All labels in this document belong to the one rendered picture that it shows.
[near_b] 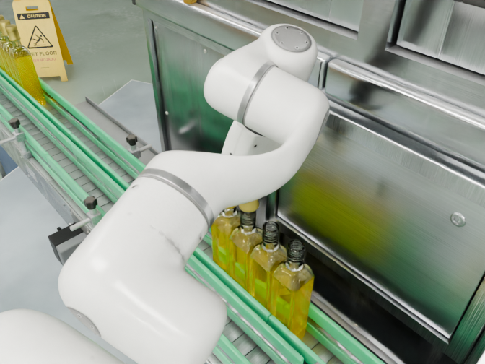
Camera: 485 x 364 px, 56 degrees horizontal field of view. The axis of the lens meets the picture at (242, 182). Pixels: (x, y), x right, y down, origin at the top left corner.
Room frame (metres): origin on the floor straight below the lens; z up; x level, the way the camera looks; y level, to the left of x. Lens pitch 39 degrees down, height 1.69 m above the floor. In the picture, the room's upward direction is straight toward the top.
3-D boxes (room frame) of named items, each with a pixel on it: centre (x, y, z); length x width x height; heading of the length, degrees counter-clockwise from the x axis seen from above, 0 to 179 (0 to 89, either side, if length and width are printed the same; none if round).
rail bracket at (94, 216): (0.75, 0.36, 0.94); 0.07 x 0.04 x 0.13; 132
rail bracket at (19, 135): (1.09, 0.67, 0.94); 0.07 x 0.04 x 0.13; 132
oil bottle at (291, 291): (0.51, -0.09, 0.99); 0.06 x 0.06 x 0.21; 43
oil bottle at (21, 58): (1.43, 0.74, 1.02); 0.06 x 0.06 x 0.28; 42
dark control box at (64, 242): (0.82, 0.45, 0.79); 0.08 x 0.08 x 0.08; 42
